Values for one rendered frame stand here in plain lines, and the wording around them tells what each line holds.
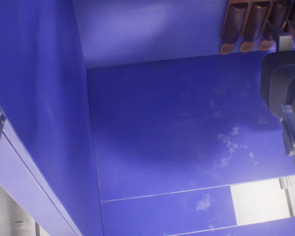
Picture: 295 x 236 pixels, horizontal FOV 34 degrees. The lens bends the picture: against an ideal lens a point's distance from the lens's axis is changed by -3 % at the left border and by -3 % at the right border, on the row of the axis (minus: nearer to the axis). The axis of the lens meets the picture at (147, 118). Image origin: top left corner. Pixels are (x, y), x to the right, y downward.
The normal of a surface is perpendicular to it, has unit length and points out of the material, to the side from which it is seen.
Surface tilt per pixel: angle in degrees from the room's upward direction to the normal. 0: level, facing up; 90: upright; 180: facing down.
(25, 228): 90
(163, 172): 90
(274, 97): 74
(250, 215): 90
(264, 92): 90
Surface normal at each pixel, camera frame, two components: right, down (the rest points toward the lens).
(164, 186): 0.00, -0.40
